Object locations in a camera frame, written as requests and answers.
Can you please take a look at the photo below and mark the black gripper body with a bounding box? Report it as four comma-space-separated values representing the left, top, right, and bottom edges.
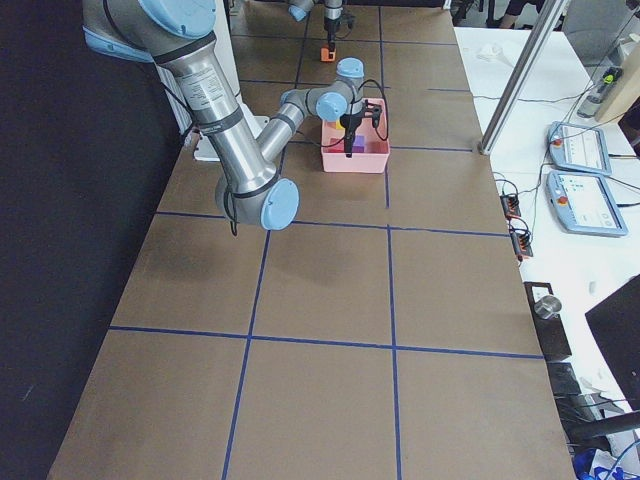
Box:
324, 11, 355, 34
340, 98, 383, 130

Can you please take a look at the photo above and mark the purple foam block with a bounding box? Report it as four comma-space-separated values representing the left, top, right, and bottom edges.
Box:
352, 135, 366, 153

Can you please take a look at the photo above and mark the orange foam block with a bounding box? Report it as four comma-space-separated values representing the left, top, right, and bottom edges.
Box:
320, 46, 336, 63

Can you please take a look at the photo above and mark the red foam block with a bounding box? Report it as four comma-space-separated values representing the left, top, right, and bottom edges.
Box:
325, 138, 344, 152

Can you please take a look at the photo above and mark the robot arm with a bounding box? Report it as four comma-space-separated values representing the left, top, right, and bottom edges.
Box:
83, 1, 382, 230
286, 0, 355, 61

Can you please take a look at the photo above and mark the pink plastic bin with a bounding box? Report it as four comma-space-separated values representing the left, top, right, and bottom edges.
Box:
321, 98, 390, 173

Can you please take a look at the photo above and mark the upper orange connector board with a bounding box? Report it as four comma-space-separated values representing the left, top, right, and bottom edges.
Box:
500, 193, 521, 219

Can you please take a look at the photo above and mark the orange connector board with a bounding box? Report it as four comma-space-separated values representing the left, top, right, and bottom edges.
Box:
509, 227, 533, 261
500, 193, 521, 219

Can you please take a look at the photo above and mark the lower orange connector board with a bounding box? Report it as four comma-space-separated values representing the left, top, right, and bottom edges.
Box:
509, 227, 533, 261

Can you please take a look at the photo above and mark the white side table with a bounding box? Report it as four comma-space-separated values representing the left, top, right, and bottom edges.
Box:
453, 25, 640, 451

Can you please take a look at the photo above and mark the upper teach pendant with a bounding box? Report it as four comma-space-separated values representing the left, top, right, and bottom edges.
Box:
547, 121, 612, 176

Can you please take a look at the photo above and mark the teach pendant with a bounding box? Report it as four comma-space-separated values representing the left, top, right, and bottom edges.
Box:
547, 121, 612, 176
546, 170, 628, 238

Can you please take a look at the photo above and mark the lower teach pendant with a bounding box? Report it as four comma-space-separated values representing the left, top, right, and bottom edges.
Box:
546, 170, 628, 238

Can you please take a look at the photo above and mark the grey handheld device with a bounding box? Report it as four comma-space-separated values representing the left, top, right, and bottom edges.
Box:
577, 67, 624, 118

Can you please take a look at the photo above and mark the silver metal cylinder weight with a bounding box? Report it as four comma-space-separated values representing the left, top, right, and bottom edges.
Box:
533, 295, 562, 320

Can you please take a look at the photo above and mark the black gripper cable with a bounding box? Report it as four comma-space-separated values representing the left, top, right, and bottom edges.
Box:
294, 78, 392, 151

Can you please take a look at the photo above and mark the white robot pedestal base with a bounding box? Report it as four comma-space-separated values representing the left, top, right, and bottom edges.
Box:
213, 0, 268, 138

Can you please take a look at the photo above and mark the aluminium frame post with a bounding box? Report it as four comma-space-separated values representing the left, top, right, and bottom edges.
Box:
478, 0, 569, 155

